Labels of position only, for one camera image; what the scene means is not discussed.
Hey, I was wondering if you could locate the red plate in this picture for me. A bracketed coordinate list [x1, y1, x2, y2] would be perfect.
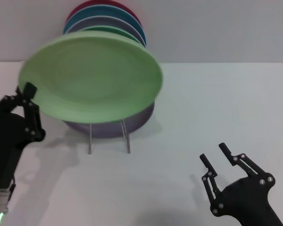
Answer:
[66, 0, 142, 24]

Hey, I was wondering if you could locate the dark green plate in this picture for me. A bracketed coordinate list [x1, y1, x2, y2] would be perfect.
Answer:
[80, 25, 142, 45]

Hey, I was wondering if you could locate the grey plate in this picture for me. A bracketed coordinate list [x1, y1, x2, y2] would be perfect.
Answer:
[67, 16, 144, 46]

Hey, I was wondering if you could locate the teal plate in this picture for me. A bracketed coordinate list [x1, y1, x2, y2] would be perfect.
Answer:
[63, 6, 147, 47]

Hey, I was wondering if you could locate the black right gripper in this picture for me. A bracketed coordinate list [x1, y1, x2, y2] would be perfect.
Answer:
[199, 142, 283, 226]

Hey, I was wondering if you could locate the metal wire plate rack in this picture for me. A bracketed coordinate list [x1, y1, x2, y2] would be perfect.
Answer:
[89, 119, 131, 155]

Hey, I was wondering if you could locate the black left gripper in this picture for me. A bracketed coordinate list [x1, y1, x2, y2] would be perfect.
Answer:
[0, 81, 47, 189]

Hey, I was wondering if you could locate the light green plate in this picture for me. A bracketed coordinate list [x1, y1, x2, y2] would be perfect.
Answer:
[17, 32, 164, 124]

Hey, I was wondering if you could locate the lavender purple plate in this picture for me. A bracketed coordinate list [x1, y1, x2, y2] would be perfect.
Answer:
[61, 101, 156, 139]

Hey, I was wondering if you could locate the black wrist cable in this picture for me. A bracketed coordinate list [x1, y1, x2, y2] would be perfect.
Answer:
[8, 174, 17, 203]

